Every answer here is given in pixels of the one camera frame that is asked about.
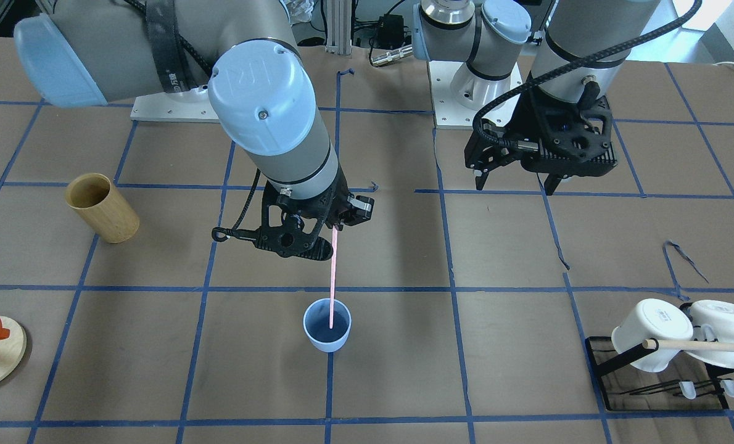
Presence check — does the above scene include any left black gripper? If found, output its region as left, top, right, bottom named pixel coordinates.
left=464, top=86, right=617, bottom=196

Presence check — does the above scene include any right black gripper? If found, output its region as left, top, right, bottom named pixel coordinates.
left=212, top=168, right=375, bottom=261

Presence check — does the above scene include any pink chopstick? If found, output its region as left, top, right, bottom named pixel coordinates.
left=328, top=226, right=339, bottom=330

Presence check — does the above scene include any light blue plastic cup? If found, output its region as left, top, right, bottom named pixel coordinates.
left=302, top=298, right=352, bottom=352

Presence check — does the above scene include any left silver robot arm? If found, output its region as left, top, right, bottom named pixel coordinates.
left=411, top=1, right=658, bottom=195

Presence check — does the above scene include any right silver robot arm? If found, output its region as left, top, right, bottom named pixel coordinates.
left=14, top=1, right=374, bottom=261

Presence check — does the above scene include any round wooden cup stand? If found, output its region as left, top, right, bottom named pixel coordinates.
left=0, top=316, right=28, bottom=381

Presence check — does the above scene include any silver cylindrical connector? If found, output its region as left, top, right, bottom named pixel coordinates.
left=369, top=44, right=414, bottom=68

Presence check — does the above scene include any black power adapter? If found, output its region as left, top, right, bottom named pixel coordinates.
left=372, top=14, right=405, bottom=49

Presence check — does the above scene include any white mug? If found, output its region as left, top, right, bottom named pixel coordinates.
left=686, top=300, right=734, bottom=369
left=611, top=298, right=693, bottom=353

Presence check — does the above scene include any bamboo cylinder holder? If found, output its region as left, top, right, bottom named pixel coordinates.
left=65, top=173, right=141, bottom=244

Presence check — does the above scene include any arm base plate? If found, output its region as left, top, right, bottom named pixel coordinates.
left=428, top=61, right=522, bottom=130
left=130, top=85, right=220, bottom=123

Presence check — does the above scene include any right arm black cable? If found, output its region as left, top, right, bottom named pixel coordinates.
left=212, top=173, right=266, bottom=244

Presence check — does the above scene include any aluminium frame post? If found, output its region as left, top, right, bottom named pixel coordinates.
left=321, top=0, right=354, bottom=57

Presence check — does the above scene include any black wire mug rack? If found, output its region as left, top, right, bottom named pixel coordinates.
left=586, top=302, right=734, bottom=411

